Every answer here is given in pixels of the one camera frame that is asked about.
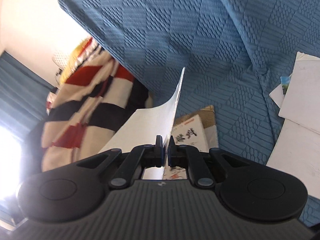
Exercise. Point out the photo cover booklet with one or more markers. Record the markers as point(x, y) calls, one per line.
point(285, 81)

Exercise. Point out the blue textured right pillow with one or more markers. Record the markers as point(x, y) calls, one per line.
point(257, 45)

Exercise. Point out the blue window curtain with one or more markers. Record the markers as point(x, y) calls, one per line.
point(23, 97)

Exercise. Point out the beige painting cover book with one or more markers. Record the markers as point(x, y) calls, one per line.
point(206, 114)

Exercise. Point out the thin white flexible booklet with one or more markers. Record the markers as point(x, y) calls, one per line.
point(146, 124)

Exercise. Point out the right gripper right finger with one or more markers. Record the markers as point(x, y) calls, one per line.
point(190, 158)

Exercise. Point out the white paper booklet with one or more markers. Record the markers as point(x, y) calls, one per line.
point(296, 151)

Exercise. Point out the yellow plush item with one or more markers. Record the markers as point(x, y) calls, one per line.
point(83, 51)

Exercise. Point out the blue textured pillow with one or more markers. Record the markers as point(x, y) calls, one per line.
point(157, 39)
point(257, 45)

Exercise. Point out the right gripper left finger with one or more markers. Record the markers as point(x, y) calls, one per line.
point(134, 164)

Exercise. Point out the white calligraphy cover book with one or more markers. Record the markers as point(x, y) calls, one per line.
point(195, 130)

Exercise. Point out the red black white striped blanket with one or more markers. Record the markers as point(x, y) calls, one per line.
point(87, 110)

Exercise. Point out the blue textured left pillow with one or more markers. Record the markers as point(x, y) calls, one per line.
point(157, 39)

